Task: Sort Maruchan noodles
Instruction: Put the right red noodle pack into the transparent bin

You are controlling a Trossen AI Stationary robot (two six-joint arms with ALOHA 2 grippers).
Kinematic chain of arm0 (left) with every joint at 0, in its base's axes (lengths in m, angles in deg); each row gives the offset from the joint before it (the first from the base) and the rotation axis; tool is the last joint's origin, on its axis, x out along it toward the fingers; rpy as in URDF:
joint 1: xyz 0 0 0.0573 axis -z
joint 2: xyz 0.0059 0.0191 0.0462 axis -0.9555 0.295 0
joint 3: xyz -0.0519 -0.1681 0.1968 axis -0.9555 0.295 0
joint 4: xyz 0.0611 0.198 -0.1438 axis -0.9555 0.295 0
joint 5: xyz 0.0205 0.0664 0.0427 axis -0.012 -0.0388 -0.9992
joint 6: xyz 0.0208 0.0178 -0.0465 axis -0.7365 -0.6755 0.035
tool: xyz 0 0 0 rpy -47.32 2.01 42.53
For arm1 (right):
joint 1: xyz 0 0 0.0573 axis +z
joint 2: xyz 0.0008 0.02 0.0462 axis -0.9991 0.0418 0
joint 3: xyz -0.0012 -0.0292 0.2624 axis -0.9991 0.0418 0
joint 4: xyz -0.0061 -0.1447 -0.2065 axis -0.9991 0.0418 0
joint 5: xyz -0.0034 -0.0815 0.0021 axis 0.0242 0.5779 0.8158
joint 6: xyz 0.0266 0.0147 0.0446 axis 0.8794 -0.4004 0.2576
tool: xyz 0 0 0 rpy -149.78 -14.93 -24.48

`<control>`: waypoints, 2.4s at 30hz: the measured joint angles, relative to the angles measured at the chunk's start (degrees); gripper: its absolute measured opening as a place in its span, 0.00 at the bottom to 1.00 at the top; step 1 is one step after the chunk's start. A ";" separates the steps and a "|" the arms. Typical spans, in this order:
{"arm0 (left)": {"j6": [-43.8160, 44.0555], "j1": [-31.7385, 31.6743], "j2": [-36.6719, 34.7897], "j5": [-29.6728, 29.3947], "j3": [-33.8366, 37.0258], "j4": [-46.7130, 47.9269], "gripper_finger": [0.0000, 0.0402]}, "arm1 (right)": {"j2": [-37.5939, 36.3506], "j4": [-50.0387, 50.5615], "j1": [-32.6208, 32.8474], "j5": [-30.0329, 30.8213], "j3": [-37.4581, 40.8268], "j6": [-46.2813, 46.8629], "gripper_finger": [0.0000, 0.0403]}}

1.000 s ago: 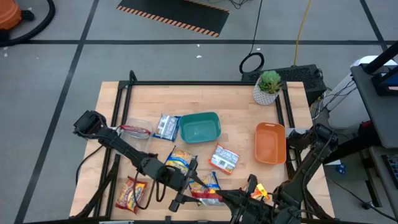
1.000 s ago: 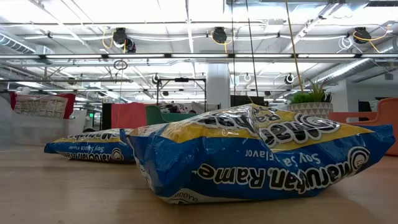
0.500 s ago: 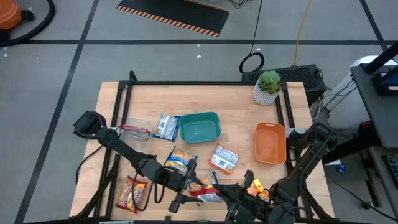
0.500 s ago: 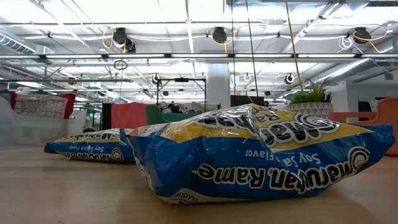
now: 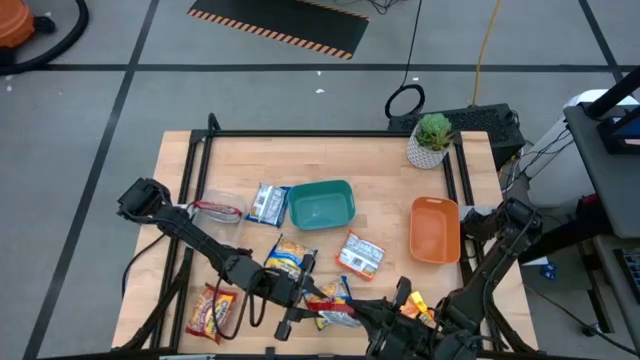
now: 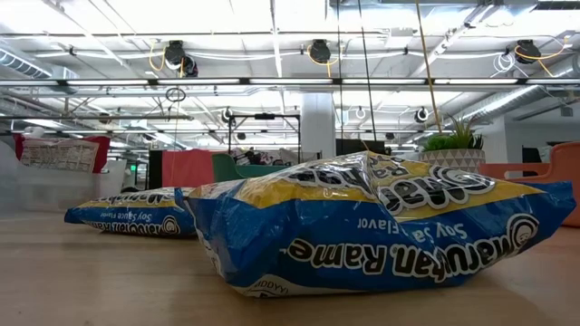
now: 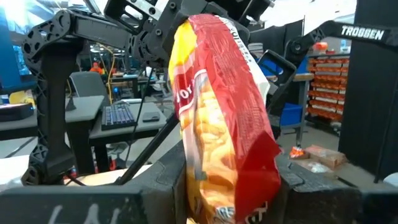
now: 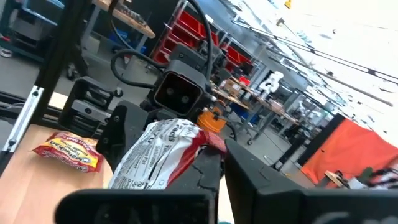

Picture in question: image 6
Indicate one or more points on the potted succulent plant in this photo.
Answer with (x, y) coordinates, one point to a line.
(453, 158)

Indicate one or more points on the teal plastic bin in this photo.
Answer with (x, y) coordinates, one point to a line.
(226, 167)

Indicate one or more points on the distant black frame rig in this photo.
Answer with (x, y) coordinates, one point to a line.
(265, 116)

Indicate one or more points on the red Maruchan noodle packet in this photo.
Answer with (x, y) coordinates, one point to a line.
(59, 156)

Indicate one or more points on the silver ceiling duct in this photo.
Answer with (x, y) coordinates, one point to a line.
(512, 99)
(27, 65)

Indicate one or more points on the orange plastic bin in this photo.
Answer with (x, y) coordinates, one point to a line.
(562, 181)

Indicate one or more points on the clear plastic bin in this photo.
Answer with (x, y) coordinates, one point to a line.
(59, 194)

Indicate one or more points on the red partition panel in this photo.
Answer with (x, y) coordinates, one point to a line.
(186, 165)

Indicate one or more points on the dark distant screen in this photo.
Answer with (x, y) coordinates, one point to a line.
(531, 158)

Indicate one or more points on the grey horizontal ceiling pipe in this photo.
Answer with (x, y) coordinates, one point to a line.
(95, 117)

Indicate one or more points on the white building pillar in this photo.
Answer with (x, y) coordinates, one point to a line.
(318, 122)

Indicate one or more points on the distant black monitor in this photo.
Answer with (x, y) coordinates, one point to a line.
(360, 146)

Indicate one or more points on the blue Maruchan noodle packet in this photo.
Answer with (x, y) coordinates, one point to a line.
(131, 217)
(340, 235)

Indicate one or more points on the black partition panel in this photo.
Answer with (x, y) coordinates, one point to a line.
(155, 167)

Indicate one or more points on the grey ceiling box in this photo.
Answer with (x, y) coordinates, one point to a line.
(566, 111)

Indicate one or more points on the white red patterned clutter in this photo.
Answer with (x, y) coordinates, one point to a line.
(258, 157)

